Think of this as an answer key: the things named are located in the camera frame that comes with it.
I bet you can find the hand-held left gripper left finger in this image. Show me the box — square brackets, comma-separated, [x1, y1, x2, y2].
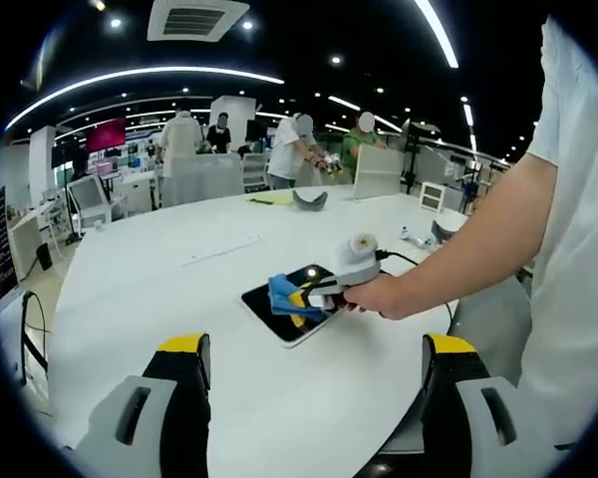
[74, 332, 213, 478]

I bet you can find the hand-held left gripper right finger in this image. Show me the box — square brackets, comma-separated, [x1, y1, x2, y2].
[420, 332, 565, 478]

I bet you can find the blue cleaning cloth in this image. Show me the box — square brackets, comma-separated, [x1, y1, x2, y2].
[267, 272, 326, 323]

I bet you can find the black tablet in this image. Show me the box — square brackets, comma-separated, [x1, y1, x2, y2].
[240, 263, 361, 350]

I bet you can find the yellow cloth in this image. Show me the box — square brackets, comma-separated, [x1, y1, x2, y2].
[244, 192, 296, 207]

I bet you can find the person's right hand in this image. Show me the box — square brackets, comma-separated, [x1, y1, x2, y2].
[342, 272, 421, 321]

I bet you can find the white game controller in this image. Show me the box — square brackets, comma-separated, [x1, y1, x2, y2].
[400, 225, 441, 250]

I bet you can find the grey curved headband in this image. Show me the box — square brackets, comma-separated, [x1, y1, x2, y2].
[291, 188, 329, 214]
[430, 219, 463, 246]

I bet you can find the white standing panel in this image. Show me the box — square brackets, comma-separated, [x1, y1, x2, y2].
[352, 143, 406, 201]

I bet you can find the small white box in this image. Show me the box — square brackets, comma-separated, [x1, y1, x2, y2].
[420, 180, 449, 214]

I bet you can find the white mesh office chair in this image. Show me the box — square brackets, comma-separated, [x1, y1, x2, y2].
[67, 173, 115, 236]
[240, 152, 271, 194]

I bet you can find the grey desk partition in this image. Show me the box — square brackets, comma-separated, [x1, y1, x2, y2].
[161, 152, 245, 209]

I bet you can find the ceiling air vent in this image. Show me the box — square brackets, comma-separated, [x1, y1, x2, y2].
[147, 0, 251, 43]

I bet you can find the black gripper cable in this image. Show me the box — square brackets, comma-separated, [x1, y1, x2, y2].
[377, 250, 457, 328]

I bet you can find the red wall screen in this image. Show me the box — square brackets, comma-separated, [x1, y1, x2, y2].
[85, 118, 128, 152]

